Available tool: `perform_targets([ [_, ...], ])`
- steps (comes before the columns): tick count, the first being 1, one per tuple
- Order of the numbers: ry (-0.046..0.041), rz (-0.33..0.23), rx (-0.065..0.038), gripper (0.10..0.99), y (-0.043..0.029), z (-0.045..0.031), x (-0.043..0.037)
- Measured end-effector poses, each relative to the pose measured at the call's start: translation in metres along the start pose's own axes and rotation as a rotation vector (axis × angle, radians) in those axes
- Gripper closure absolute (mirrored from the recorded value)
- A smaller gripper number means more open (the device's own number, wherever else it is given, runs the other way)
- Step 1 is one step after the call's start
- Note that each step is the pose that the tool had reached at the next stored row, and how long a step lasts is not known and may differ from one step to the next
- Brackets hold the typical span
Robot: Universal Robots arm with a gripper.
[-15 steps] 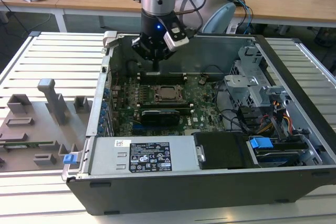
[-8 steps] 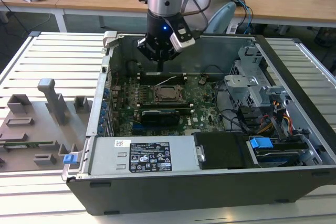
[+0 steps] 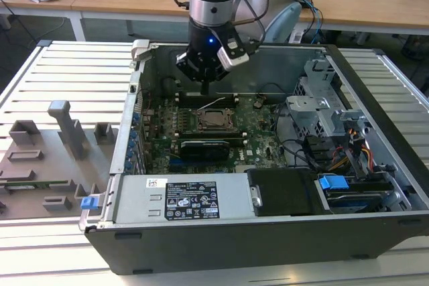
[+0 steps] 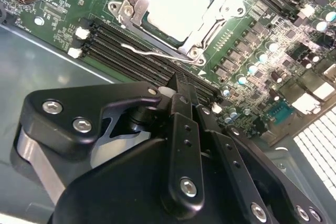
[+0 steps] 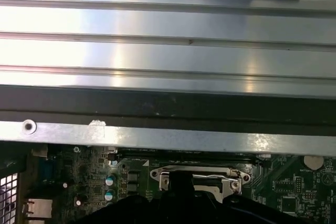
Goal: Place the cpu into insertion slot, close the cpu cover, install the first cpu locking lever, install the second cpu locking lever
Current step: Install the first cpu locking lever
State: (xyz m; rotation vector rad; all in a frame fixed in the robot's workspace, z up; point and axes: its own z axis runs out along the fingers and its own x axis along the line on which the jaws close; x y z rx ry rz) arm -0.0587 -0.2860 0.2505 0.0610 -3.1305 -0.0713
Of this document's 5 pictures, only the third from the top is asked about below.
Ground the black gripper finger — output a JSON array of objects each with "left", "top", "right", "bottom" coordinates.
[
  {"left": 204, "top": 64, "right": 231, "bottom": 95},
  {"left": 176, "top": 52, "right": 206, "bottom": 95}
]

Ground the CPU socket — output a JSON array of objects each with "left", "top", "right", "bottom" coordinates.
[{"left": 196, "top": 107, "right": 239, "bottom": 135}]

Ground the black RAM stick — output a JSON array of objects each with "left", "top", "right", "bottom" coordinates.
[{"left": 182, "top": 93, "right": 235, "bottom": 106}]

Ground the grey case latch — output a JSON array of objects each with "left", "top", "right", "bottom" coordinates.
[{"left": 131, "top": 39, "right": 150, "bottom": 66}]

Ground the black graphics card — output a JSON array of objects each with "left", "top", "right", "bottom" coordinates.
[{"left": 180, "top": 138, "right": 231, "bottom": 161}]

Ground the green motherboard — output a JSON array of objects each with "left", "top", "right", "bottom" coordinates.
[{"left": 139, "top": 96, "right": 289, "bottom": 175}]

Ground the small white box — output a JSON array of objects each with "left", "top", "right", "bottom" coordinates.
[{"left": 288, "top": 29, "right": 305, "bottom": 45}]

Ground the metal drive cage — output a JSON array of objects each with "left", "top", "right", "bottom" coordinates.
[{"left": 286, "top": 60, "right": 348, "bottom": 139}]

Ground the black plastic shroud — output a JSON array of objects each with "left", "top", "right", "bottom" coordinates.
[{"left": 246, "top": 167, "right": 332, "bottom": 216}]

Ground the grey power supply unit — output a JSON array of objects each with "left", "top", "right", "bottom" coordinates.
[{"left": 112, "top": 173, "right": 252, "bottom": 225}]

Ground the blue disk carrier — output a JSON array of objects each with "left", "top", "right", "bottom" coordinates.
[{"left": 319, "top": 173, "right": 383, "bottom": 214}]

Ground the grey parts rack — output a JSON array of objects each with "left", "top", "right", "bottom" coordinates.
[{"left": 0, "top": 100, "right": 117, "bottom": 220}]

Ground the blue plastic latch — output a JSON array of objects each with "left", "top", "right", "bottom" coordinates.
[{"left": 81, "top": 196, "right": 102, "bottom": 212}]

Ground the black open PC case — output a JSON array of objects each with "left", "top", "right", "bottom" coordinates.
[{"left": 78, "top": 38, "right": 429, "bottom": 275}]

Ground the green RAM stick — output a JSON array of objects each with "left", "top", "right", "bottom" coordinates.
[{"left": 0, "top": 180, "right": 70, "bottom": 190}]

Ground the black mesh bin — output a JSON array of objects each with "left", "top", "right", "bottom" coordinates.
[{"left": 402, "top": 34, "right": 429, "bottom": 62}]

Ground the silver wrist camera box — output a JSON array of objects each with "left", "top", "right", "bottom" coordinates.
[{"left": 216, "top": 27, "right": 251, "bottom": 72}]

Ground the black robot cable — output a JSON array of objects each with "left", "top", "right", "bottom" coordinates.
[{"left": 174, "top": 0, "right": 269, "bottom": 46}]

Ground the black internal cable bundle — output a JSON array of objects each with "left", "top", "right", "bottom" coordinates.
[{"left": 273, "top": 103, "right": 321, "bottom": 169}]

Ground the blue cable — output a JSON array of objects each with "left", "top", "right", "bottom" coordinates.
[{"left": 300, "top": 0, "right": 325, "bottom": 45}]

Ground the yellow orange wire bundle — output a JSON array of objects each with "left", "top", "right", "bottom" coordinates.
[{"left": 330, "top": 127, "right": 375, "bottom": 170}]

